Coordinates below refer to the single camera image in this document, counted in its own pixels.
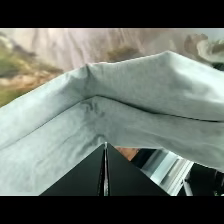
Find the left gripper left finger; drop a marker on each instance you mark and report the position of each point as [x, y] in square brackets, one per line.
[83, 176]

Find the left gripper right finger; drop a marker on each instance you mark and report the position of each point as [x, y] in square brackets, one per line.
[130, 176]

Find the grey shirt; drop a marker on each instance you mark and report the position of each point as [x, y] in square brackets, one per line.
[133, 103]

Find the beige garment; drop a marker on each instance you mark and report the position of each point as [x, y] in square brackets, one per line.
[208, 46]

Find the silver frame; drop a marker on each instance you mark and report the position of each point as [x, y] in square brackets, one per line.
[166, 170]

